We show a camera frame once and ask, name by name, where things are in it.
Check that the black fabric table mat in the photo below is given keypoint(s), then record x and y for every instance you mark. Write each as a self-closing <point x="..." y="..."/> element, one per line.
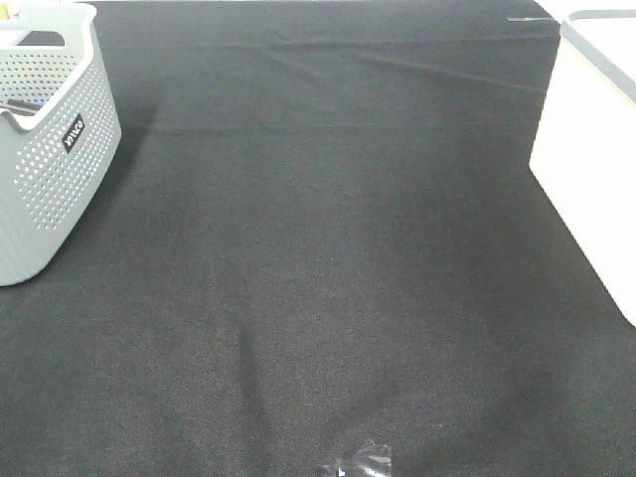
<point x="320" y="228"/>

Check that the clear tape strip far edge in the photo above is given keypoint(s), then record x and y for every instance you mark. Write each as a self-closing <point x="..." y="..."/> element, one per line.
<point x="529" y="19"/>

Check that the grey perforated plastic basket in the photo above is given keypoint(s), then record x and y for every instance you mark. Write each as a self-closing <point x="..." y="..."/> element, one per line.
<point x="59" y="132"/>

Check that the clear adhesive tape piece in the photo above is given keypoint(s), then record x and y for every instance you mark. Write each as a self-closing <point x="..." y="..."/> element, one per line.
<point x="370" y="460"/>

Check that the white plastic storage box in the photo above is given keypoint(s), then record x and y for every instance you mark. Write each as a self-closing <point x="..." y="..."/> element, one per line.
<point x="583" y="155"/>

